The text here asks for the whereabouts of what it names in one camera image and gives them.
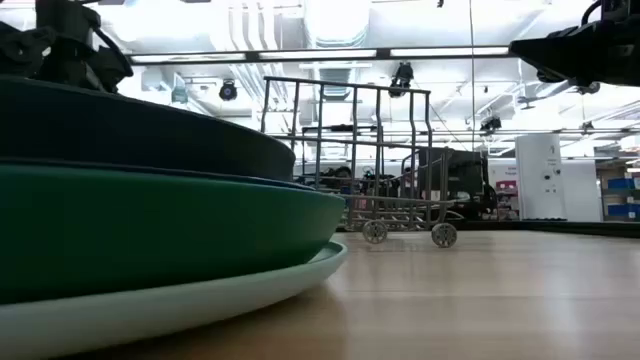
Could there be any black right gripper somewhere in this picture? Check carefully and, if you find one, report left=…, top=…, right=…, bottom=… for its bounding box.
left=509, top=19, right=640, bottom=87

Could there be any black plate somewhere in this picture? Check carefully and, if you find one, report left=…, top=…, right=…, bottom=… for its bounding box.
left=0, top=74, right=297, bottom=182

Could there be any dark green deep plate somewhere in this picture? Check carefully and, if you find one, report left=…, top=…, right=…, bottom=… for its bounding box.
left=0, top=163, right=347, bottom=306

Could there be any pale mint plate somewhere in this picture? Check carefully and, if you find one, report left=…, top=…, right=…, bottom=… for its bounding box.
left=0, top=239, right=350, bottom=360

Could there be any white kiosk cabinet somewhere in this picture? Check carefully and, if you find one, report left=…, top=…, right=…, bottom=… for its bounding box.
left=514, top=133, right=569, bottom=221

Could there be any black equipment cart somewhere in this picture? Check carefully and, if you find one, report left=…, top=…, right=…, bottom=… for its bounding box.
left=417, top=147, right=499, bottom=221

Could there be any blue storage bin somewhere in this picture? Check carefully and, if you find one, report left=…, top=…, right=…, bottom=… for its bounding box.
left=607, top=177, right=640, bottom=191
left=607, top=203, right=640, bottom=219

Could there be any ceiling light bar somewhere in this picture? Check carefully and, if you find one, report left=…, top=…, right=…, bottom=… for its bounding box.
left=127, top=45, right=511, bottom=65

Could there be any black aluminium table frame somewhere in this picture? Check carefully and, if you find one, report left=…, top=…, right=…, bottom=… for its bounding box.
left=339, top=218, right=640, bottom=239

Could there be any grey wire dish rack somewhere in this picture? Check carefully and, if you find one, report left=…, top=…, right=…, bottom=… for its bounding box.
left=259, top=75, right=466, bottom=250

